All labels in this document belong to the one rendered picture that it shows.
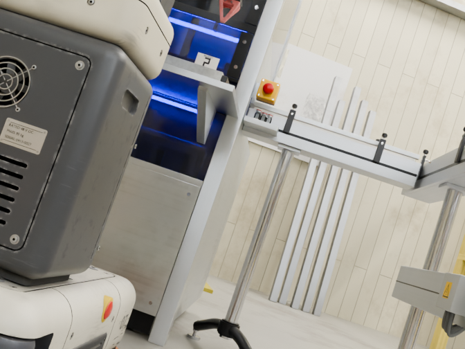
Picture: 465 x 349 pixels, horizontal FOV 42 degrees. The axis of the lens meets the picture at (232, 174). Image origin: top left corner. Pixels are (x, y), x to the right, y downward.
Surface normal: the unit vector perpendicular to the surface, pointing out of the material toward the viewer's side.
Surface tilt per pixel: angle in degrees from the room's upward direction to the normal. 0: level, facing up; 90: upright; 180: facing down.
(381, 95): 90
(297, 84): 90
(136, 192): 90
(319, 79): 90
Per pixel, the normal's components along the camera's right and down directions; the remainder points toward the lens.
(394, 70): 0.16, -0.04
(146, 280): -0.05, -0.11
